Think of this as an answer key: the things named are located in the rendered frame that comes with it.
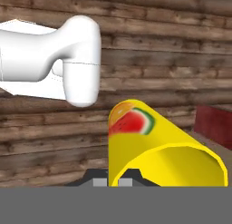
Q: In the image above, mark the dark red box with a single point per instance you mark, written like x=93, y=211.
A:
x=214, y=126

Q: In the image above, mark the yellow cup with fruit print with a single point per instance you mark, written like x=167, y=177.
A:
x=142, y=143

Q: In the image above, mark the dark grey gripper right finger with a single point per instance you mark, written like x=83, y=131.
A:
x=133, y=179

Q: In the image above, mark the white pitcher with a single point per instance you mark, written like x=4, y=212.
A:
x=45, y=56

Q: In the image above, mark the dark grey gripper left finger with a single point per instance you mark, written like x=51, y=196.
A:
x=96, y=180

